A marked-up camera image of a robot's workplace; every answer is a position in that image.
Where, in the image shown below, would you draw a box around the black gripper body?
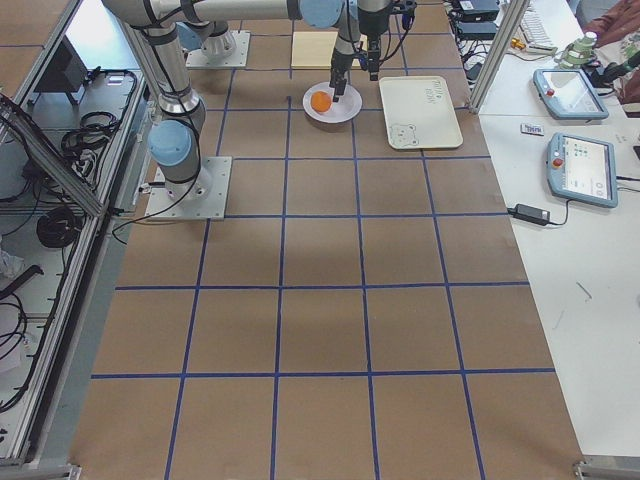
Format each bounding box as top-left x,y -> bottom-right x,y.
330,48 -> 353,83

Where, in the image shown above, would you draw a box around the white round plate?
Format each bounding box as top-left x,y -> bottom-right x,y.
302,81 -> 362,124

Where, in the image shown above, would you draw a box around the orange fruit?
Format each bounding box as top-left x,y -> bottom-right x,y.
310,91 -> 333,114

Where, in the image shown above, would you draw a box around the cream bear print tray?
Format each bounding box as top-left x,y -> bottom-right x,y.
378,76 -> 463,150

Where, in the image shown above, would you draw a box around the light wooden board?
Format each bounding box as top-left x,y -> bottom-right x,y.
291,31 -> 338,70

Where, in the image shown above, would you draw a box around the black power supply box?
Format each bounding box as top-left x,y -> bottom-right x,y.
451,21 -> 498,41

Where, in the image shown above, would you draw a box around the white keyboard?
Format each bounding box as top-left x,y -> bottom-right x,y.
519,8 -> 557,55

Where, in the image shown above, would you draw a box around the small white blue card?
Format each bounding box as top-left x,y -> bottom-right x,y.
520,123 -> 545,136

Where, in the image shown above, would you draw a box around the upper blue teach pendant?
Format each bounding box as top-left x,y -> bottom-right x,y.
532,69 -> 609,120

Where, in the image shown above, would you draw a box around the blue teach pendant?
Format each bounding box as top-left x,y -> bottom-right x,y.
546,133 -> 618,208
532,69 -> 609,120

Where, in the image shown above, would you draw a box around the black power adapter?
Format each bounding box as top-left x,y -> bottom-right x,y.
507,203 -> 550,226

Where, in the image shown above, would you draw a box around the lower blue teach pendant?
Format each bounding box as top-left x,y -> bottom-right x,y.
546,133 -> 618,208

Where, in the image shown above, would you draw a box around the black box on shelf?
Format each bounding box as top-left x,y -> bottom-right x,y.
35,35 -> 88,105

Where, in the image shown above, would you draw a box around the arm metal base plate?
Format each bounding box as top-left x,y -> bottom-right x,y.
186,30 -> 251,70
145,156 -> 232,221

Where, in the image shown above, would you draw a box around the aluminium frame post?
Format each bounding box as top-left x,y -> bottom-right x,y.
468,0 -> 530,114

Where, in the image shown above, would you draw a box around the black coiled cable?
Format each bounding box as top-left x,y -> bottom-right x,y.
35,205 -> 81,250

